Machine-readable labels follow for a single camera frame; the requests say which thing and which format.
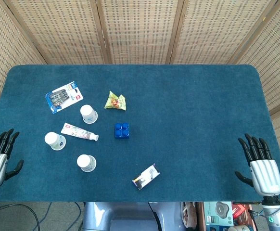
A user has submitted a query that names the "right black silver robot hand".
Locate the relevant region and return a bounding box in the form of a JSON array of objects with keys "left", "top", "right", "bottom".
[{"left": 234, "top": 133, "right": 280, "bottom": 196}]

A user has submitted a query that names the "white floral paper cup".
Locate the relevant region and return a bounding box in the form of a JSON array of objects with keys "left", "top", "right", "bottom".
[
  {"left": 80, "top": 104, "right": 99, "bottom": 124},
  {"left": 44, "top": 132, "right": 66, "bottom": 151},
  {"left": 76, "top": 154, "right": 97, "bottom": 173}
]

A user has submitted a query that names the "red product box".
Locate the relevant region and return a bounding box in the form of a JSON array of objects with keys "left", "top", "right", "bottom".
[{"left": 232, "top": 204, "right": 247, "bottom": 219}]

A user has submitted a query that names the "teal product box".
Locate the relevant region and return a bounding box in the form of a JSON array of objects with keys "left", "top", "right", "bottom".
[{"left": 204, "top": 201, "right": 234, "bottom": 227}]

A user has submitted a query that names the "brown wooden crate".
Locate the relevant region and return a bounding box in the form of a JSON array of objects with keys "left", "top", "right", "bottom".
[{"left": 197, "top": 201, "right": 254, "bottom": 231}]

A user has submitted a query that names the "tan crumpled cloth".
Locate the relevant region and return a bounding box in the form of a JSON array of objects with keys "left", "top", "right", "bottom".
[{"left": 182, "top": 202, "right": 199, "bottom": 228}]

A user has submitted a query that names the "white floral toothpaste tube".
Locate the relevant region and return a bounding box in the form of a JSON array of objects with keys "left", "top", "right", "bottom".
[{"left": 60, "top": 122, "right": 100, "bottom": 142}]

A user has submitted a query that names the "blue felt table cover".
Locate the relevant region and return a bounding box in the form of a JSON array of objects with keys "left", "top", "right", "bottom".
[{"left": 0, "top": 64, "right": 280, "bottom": 203}]

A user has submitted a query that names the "blue white blister pack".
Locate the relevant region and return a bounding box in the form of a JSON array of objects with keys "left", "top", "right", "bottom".
[{"left": 45, "top": 81, "right": 84, "bottom": 114}]

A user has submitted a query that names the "black white purple carton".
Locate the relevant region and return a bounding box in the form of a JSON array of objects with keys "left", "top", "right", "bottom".
[{"left": 132, "top": 163, "right": 161, "bottom": 191}]

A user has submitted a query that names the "blue plastic building block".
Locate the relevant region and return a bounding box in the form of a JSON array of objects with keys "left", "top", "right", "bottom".
[{"left": 114, "top": 123, "right": 131, "bottom": 140}]

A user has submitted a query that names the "grey robot torso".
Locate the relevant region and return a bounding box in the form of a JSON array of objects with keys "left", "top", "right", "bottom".
[{"left": 82, "top": 201, "right": 187, "bottom": 231}]

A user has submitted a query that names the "green snack packet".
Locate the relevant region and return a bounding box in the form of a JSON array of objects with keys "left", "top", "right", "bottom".
[{"left": 104, "top": 90, "right": 127, "bottom": 111}]

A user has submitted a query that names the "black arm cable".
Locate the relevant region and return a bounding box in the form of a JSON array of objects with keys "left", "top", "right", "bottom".
[{"left": 0, "top": 203, "right": 41, "bottom": 231}]

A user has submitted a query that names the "blue floor cable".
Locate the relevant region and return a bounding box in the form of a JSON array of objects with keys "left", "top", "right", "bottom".
[{"left": 40, "top": 202, "right": 53, "bottom": 231}]

